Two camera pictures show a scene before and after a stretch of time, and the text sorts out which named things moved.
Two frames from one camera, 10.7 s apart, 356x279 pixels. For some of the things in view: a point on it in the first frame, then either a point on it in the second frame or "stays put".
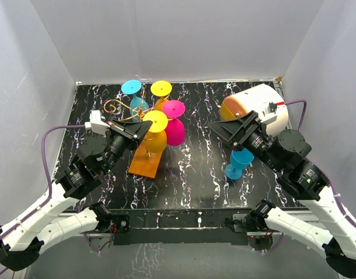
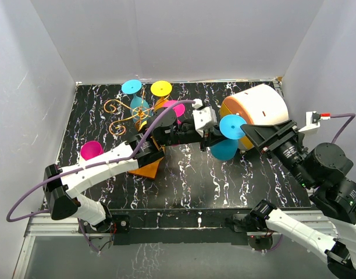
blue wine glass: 239,160 -> 230,127
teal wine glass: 138,106 stays put
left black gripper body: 118,143 -> 184,137
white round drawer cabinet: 253,99 stays put
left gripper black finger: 134,129 -> 210,138
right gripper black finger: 232,129 -> 265,137
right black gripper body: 257,144 -> 289,153
